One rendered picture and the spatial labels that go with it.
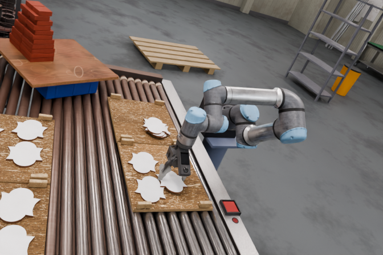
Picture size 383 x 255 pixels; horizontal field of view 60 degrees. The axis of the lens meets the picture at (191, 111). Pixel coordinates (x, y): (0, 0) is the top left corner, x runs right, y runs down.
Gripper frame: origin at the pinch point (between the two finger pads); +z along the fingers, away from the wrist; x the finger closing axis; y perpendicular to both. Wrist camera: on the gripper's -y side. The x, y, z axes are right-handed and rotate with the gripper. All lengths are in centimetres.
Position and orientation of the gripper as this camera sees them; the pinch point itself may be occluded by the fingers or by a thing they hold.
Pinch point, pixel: (171, 181)
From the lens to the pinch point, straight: 146.5
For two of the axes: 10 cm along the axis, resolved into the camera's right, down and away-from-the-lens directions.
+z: -3.4, 8.4, 4.3
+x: -8.8, -1.3, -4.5
